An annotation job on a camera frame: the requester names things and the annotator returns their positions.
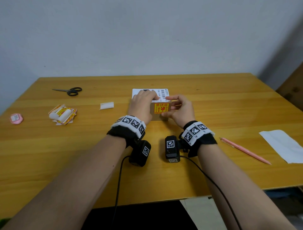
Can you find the right wristband with marker tags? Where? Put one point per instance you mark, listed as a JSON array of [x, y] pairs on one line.
[[197, 136]]

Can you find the small white paper strip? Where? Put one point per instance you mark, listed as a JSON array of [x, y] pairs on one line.
[[106, 105]]

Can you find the person's right hand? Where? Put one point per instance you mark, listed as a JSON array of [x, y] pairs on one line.
[[184, 113]]

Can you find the white paper roll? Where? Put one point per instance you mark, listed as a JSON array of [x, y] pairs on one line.
[[61, 116]]

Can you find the white backing paper sheet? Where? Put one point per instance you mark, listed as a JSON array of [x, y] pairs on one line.
[[283, 145]]

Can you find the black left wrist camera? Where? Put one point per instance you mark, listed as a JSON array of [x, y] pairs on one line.
[[140, 153]]

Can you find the person's right thumb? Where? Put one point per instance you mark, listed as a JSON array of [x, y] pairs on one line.
[[175, 106]]

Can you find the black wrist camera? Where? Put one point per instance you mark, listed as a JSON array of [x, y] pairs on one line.
[[172, 149], [140, 153]]

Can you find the person's right forearm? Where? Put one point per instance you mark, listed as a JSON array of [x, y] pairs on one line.
[[236, 189]]

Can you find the yellow red warning sticker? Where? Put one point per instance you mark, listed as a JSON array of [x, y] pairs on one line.
[[163, 108]]

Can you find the pink pen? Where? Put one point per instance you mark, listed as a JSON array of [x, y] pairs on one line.
[[245, 150]]

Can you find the person's left hand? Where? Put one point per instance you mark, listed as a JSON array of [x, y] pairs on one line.
[[139, 106]]

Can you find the person's left thumb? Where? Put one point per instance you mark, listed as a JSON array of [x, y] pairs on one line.
[[156, 98]]

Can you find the pink round tape measure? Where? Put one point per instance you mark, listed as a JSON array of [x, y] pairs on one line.
[[16, 118]]

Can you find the person's left forearm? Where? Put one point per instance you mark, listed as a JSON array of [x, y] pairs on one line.
[[71, 184]]

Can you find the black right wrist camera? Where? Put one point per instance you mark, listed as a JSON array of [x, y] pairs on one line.
[[172, 149]]

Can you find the left wristband with marker tags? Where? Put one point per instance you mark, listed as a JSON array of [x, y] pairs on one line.
[[129, 128]]

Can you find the pile of yellow red stickers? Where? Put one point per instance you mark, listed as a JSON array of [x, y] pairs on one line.
[[58, 111]]

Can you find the large brown cardboard box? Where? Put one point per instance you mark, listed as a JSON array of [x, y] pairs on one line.
[[292, 88]]

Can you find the wristband with marker tags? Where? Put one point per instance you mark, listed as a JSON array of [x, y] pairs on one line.
[[129, 128], [197, 136]]

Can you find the black scissors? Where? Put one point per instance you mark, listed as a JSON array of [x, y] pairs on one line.
[[71, 91]]

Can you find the white shipping label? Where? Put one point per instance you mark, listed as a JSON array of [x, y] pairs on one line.
[[163, 92]]

